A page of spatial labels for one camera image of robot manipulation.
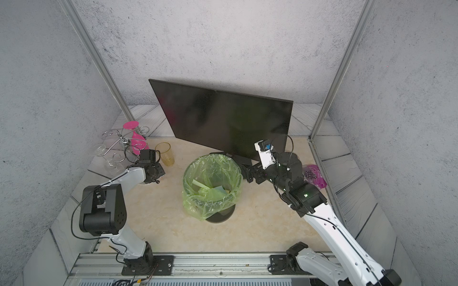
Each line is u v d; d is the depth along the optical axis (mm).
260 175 593
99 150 789
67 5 688
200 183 724
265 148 555
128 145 809
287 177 498
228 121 926
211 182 875
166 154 993
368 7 696
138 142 942
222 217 837
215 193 677
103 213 474
